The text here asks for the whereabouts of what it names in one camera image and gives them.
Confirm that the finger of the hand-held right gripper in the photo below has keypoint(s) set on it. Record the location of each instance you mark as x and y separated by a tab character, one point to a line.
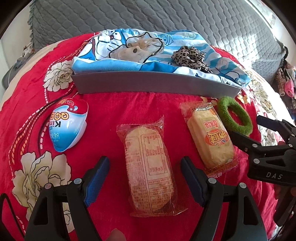
242	142
268	121

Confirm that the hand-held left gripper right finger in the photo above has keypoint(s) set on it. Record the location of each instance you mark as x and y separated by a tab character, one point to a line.
192	183

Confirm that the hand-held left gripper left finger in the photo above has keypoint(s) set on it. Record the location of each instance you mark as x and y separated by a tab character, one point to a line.
97	180

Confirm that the rice cracker packet orange label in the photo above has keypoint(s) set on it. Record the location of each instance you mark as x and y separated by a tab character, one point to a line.
208	139

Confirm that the green knitted scrunchie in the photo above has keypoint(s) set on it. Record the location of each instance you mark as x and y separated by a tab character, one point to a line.
223	111

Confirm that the rice cracker packet plain print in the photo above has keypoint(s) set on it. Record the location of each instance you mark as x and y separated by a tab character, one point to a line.
145	166

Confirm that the egg-shaped candy packet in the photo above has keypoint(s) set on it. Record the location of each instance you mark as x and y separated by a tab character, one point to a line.
67	125

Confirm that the leopard print scrunchie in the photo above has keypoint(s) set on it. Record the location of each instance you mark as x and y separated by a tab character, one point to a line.
189	58

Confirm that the grey storage box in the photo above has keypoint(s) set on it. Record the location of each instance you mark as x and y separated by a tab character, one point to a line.
150	85

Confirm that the sheer beige scrunchie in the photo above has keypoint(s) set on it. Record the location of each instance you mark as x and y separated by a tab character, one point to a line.
129	52

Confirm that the person's left hand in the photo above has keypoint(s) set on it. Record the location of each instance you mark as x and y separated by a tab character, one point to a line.
116	235

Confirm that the pile of clothes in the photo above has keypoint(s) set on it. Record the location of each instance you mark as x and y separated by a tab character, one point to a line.
281	81

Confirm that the red floral blanket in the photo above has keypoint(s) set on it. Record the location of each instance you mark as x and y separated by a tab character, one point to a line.
104	109

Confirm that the blue striped cartoon cloth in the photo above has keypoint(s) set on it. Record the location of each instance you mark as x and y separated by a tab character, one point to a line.
92	53

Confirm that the grey quilted cover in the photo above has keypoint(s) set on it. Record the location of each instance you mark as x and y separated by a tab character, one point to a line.
185	16

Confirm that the grey padded item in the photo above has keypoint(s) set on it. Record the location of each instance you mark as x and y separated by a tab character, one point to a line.
7	77

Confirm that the small floral cloth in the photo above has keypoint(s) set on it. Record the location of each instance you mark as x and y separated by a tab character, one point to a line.
24	55

